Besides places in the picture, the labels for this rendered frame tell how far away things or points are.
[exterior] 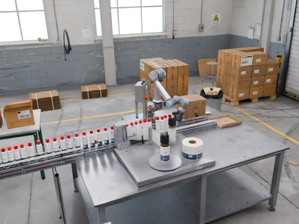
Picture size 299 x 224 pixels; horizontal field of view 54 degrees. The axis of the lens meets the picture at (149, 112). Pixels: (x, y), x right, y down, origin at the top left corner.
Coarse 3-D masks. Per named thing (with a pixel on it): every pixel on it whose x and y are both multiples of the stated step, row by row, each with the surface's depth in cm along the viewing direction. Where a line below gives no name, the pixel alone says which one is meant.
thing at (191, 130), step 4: (208, 120) 367; (208, 124) 356; (212, 124) 360; (216, 124) 362; (188, 128) 347; (192, 128) 348; (196, 128) 351; (200, 128) 354; (204, 128) 356; (176, 132) 340; (180, 132) 342; (184, 132) 345; (188, 132) 347; (136, 140) 321; (140, 140) 323; (144, 140) 325; (100, 148) 306; (104, 148) 307; (108, 148) 310; (112, 148) 311; (84, 152) 299; (88, 152) 301; (92, 152) 303; (100, 152) 307
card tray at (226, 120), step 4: (216, 116) 381; (220, 116) 384; (224, 116) 387; (228, 116) 389; (232, 116) 381; (220, 120) 377; (224, 120) 377; (228, 120) 377; (232, 120) 376; (236, 120) 375; (240, 120) 368; (220, 124) 366; (224, 124) 357; (228, 124) 360; (232, 124) 363
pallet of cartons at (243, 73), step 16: (240, 48) 699; (256, 48) 692; (224, 64) 673; (240, 64) 624; (256, 64) 639; (272, 64) 654; (224, 80) 683; (240, 80) 639; (256, 80) 654; (272, 80) 671; (224, 96) 684; (240, 96) 653; (256, 96) 670; (272, 96) 688
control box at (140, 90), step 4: (136, 84) 312; (140, 84) 312; (144, 84) 313; (136, 88) 310; (140, 88) 309; (144, 88) 310; (136, 92) 311; (140, 92) 311; (144, 92) 311; (136, 96) 313; (140, 96) 312; (144, 96) 312; (136, 100) 315; (140, 100) 314; (144, 100) 314
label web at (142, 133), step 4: (128, 128) 310; (132, 128) 310; (136, 128) 309; (140, 128) 309; (144, 128) 309; (152, 128) 306; (128, 132) 312; (132, 132) 311; (136, 132) 311; (140, 132) 311; (144, 132) 310; (152, 132) 308; (156, 132) 299; (136, 136) 313; (140, 136) 312; (144, 136) 312; (152, 136) 309; (156, 136) 301; (156, 140) 303
